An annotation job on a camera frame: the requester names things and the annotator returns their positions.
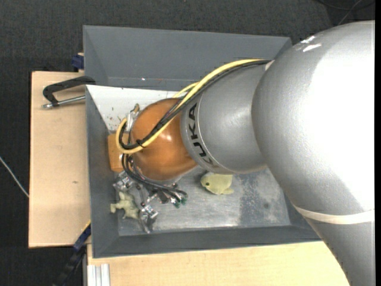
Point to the pale green toy animal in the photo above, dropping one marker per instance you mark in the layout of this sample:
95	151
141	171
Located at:
126	205

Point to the grey metal bin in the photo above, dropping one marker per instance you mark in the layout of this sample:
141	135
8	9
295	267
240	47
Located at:
208	213

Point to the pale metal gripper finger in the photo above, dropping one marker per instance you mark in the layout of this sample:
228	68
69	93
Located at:
149	214
122	183

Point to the orange-brown flat block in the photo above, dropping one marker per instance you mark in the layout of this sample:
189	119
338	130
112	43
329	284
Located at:
114	153

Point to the pale brown flat board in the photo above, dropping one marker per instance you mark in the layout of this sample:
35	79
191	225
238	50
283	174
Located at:
56	159

